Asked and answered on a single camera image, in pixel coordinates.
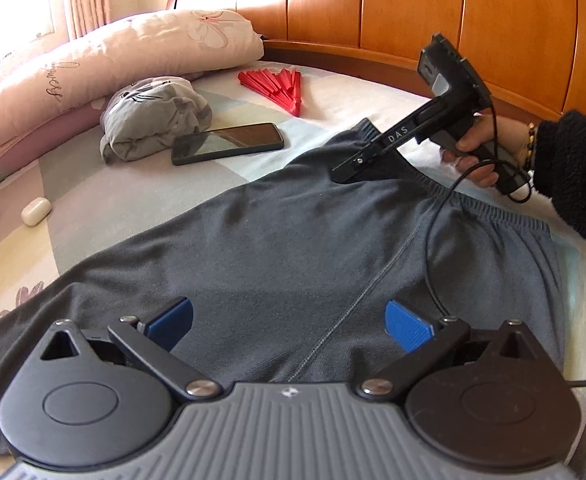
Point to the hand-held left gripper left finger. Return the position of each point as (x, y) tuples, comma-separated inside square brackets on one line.
[(170, 320)]

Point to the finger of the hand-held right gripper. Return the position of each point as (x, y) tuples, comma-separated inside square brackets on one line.
[(350, 167)]

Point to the folded grey cat-print garment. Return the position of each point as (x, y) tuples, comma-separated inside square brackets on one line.
[(148, 115)]

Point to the white earbuds case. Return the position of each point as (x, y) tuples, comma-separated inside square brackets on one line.
[(36, 211)]

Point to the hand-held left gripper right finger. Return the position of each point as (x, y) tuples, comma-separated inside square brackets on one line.
[(408, 327)]

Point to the black smartphone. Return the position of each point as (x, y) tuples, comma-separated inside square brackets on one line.
[(223, 142)]

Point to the red folding fan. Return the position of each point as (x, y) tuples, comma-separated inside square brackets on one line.
[(278, 87)]

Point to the folded pink floral quilt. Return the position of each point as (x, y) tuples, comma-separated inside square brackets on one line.
[(98, 65)]

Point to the person's right hand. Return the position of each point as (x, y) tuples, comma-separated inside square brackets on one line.
[(508, 135)]

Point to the dark grey pants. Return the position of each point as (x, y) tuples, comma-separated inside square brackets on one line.
[(273, 240)]

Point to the wooden bed headboard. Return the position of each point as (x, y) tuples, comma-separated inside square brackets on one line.
[(373, 5)]

